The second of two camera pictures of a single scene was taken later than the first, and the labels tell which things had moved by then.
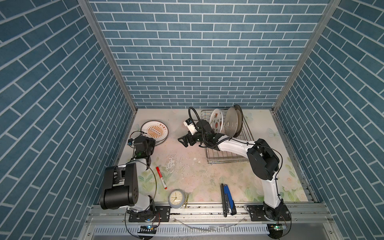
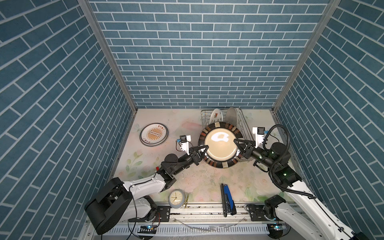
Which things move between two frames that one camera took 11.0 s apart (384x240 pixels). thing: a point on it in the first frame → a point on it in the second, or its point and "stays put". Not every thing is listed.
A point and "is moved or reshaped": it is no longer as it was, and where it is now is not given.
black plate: (240, 120) → (223, 152)
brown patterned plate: (156, 130) is moved or reshaped
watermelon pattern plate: (216, 120) stays put
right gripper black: (184, 143) → (247, 151)
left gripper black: (150, 141) → (195, 158)
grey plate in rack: (231, 122) stays put
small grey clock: (176, 198) stays put
